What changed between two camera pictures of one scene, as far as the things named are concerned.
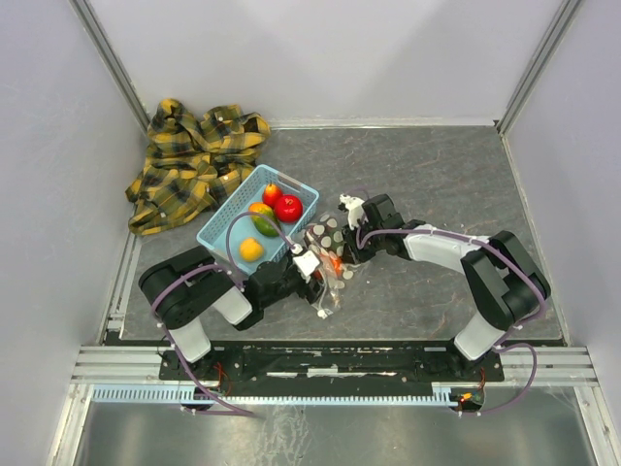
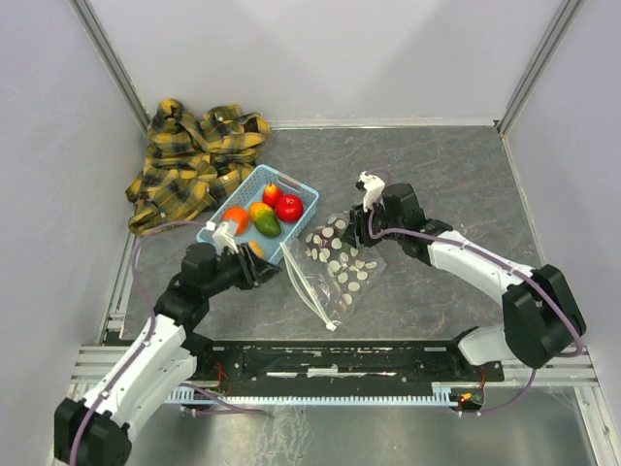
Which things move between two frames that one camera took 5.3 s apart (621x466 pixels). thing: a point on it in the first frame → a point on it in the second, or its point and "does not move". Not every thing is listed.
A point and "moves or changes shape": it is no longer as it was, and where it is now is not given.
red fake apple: x=288 y=209 does not move
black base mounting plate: x=275 y=370 does not move
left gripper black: x=312 y=294 → x=254 y=271
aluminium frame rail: x=113 y=60 does not move
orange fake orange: x=337 y=264 → x=241 y=216
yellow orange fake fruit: x=251 y=249 does not move
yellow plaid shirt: x=191 y=164 does not move
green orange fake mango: x=262 y=222 does not move
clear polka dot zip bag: x=324 y=244 moves or changes shape
